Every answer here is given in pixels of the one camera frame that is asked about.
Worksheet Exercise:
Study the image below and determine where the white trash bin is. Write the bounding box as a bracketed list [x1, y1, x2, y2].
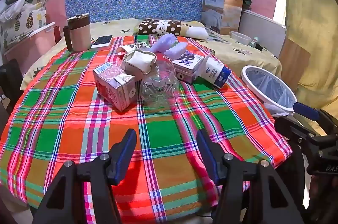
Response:
[241, 65, 297, 117]

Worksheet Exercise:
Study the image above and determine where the white smartphone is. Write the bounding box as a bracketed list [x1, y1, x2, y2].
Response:
[90, 35, 113, 50]

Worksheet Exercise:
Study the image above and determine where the wooden board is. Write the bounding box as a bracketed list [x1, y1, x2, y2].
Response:
[279, 38, 311, 91]

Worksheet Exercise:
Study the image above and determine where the small green jar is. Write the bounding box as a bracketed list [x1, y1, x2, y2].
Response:
[249, 37, 258, 48]

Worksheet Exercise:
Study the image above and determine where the brown polka dot pillow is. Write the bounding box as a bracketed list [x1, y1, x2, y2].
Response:
[135, 18, 209, 40]

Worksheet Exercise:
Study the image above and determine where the yellow curtain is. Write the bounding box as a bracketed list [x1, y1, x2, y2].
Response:
[286, 0, 337, 117]

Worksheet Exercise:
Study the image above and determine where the pineapple print bedding pile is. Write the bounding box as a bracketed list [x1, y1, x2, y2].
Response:
[1, 0, 49, 53]

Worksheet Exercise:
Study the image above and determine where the purple milk carton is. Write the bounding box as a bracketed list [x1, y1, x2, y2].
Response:
[172, 51, 204, 84]

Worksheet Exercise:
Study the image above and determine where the brown lidded mug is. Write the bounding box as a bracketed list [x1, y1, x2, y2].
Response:
[63, 13, 92, 52]

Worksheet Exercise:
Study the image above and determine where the clear plastic bottle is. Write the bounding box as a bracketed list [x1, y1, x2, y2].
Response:
[139, 52, 179, 113]

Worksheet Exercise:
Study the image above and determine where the printed paper bag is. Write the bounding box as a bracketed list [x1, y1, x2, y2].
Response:
[201, 0, 252, 35]

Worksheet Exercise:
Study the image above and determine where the white plastic bowl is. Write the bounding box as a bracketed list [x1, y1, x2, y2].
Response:
[230, 31, 252, 46]

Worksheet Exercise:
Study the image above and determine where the patterned paper cup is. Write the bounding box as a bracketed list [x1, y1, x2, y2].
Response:
[117, 42, 157, 75]

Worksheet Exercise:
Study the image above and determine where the plaid tablecloth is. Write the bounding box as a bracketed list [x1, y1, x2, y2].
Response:
[0, 34, 293, 224]

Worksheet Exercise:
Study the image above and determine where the yellow bed sheet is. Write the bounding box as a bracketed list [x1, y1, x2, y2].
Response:
[20, 18, 282, 91]

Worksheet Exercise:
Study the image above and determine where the pink milk carton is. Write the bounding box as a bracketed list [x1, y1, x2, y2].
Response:
[93, 62, 136, 111]

